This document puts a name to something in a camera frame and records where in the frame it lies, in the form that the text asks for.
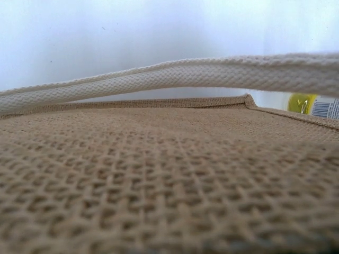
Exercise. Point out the yellow bottle with red cap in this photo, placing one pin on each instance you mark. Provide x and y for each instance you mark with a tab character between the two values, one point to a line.
307	104

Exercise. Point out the burlap canvas tote bag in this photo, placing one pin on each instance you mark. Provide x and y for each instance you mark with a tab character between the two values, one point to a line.
197	175

